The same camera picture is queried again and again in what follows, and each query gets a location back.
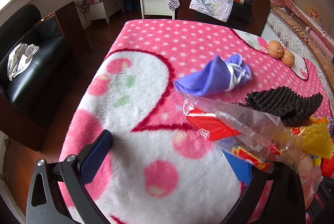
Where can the pink dotted blanket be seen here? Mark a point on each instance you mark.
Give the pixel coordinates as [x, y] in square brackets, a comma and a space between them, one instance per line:
[156, 109]

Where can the white patterned cloth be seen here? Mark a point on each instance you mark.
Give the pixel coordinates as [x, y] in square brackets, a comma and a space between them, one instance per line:
[21, 57]

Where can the purple cloth bundle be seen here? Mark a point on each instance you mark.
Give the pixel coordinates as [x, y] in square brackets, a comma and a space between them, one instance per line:
[208, 77]

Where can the red foam net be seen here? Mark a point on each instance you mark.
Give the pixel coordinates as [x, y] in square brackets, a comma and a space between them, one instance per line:
[328, 165]

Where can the white quilted mattress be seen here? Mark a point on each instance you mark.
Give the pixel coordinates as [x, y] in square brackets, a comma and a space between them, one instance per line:
[292, 33]

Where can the yellow floral pillow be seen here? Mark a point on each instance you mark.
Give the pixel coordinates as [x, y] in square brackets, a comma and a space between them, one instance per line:
[314, 12]

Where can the pink roll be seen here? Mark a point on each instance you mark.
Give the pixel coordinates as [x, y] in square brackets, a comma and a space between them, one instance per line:
[317, 32]

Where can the black foam net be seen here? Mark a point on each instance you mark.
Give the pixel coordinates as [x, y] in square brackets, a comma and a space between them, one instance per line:
[281, 101]

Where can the walnut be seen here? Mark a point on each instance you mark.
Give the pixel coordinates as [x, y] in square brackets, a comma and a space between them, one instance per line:
[275, 49]
[288, 58]

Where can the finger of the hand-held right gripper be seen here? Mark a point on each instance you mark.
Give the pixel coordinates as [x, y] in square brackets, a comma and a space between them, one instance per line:
[326, 195]

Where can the clear plastic bag red print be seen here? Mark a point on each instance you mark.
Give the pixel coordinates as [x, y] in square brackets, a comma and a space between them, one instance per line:
[208, 122]

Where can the yellow foam net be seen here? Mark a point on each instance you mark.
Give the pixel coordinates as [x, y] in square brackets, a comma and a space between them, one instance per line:
[315, 140]

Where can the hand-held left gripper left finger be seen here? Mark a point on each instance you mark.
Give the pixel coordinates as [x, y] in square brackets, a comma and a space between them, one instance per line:
[96, 158]

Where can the white floral cloth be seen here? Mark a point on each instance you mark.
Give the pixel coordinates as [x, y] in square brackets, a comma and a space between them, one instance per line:
[208, 3]

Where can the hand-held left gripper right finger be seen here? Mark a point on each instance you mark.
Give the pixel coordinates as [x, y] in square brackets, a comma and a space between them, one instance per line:
[241, 169]

